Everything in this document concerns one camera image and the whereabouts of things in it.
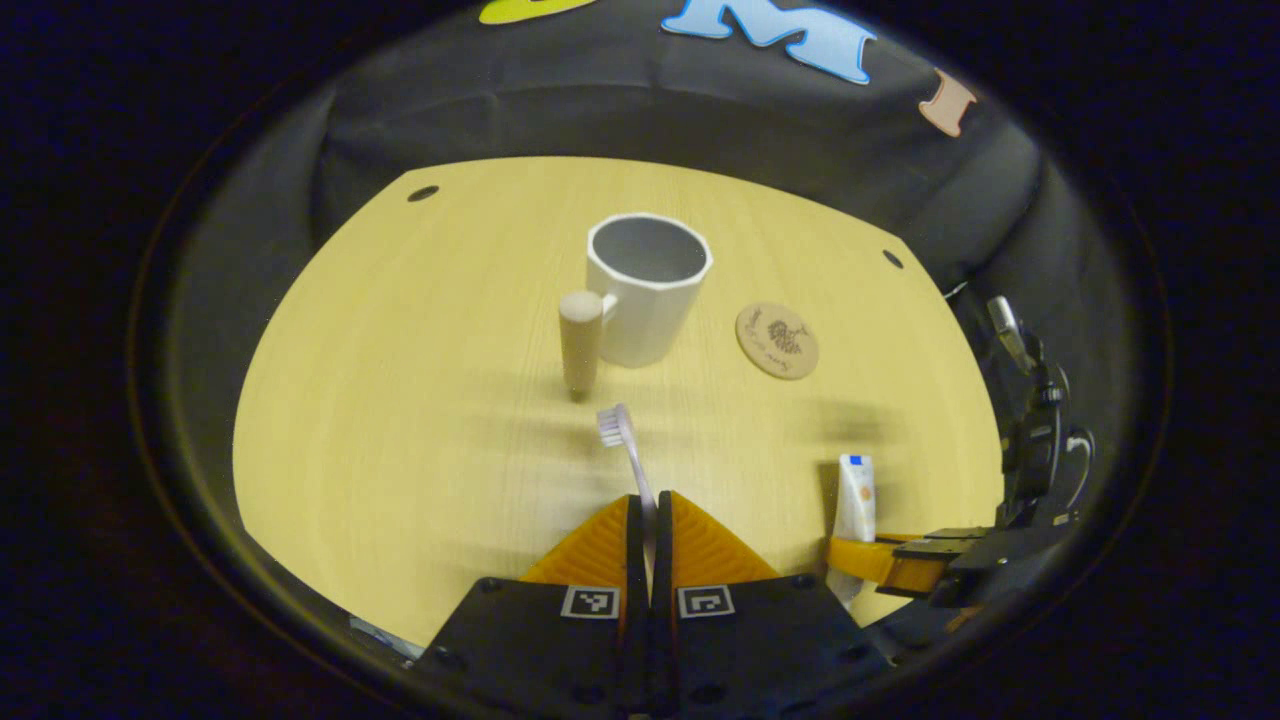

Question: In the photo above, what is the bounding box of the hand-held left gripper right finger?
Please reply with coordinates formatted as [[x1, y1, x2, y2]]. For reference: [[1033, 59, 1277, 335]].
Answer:
[[652, 490, 896, 720]]

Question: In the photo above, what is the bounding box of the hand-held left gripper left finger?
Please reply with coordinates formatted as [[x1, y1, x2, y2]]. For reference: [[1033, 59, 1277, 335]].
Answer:
[[410, 492, 653, 720]]

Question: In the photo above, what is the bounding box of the white toothpaste tube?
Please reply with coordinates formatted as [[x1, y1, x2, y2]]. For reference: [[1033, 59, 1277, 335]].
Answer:
[[828, 453, 878, 611]]

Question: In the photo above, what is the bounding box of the white toothbrush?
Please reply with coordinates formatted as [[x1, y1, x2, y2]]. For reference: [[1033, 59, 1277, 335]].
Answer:
[[597, 403, 661, 601]]

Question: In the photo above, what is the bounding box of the round wooden coaster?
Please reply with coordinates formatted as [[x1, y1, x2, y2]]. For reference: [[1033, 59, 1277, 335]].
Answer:
[[735, 302, 821, 381]]

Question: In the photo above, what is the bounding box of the white cup with wooden handle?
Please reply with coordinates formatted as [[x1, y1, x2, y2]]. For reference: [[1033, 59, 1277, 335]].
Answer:
[[558, 212, 715, 396]]

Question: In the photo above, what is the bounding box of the black backdrop cloth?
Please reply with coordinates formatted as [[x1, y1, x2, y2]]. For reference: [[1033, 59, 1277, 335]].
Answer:
[[165, 0, 1141, 641]]

